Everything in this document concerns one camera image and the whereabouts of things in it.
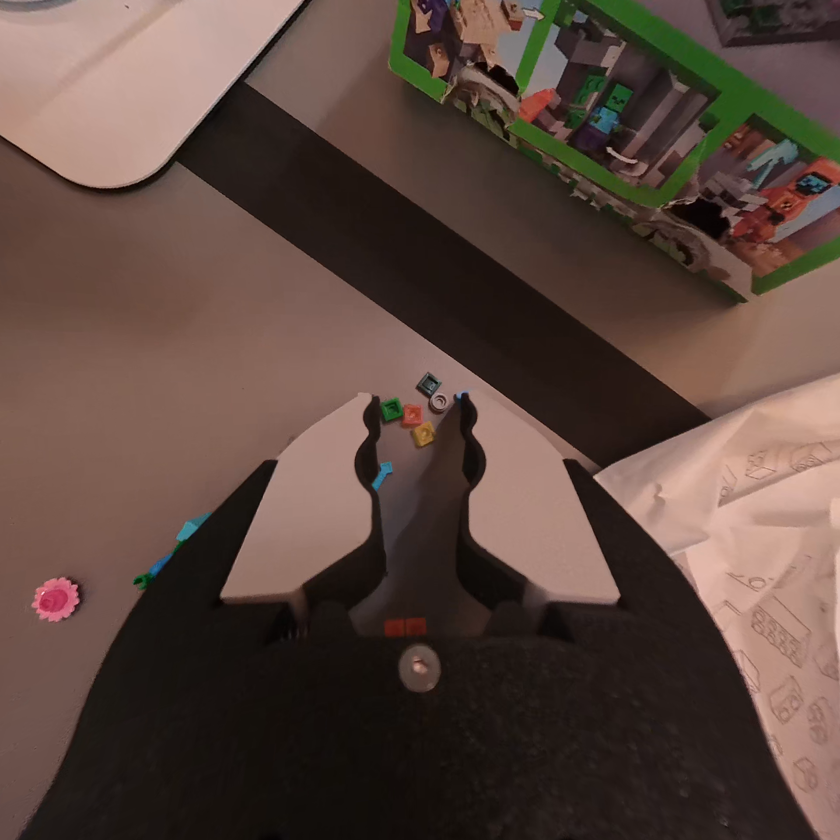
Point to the white book stand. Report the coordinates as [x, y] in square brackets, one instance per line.
[118, 85]

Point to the pink flower piece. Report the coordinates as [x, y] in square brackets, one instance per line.
[56, 599]

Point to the pile of white paper bags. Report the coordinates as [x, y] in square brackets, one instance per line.
[754, 558]

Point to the grey desk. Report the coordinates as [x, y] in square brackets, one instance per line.
[131, 328]

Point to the green square tile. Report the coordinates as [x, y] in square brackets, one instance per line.
[392, 409]

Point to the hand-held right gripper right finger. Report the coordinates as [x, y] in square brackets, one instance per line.
[538, 518]

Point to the dark teal square tile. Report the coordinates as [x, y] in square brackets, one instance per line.
[428, 384]

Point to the light blue toy tool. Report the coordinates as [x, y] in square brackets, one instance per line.
[382, 476]

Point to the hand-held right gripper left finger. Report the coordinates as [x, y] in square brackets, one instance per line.
[302, 518]

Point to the yellow square tile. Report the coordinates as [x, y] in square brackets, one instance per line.
[423, 434]

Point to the green toy box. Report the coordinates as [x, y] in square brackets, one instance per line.
[623, 131]

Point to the orange square tile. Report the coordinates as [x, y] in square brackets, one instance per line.
[413, 415]

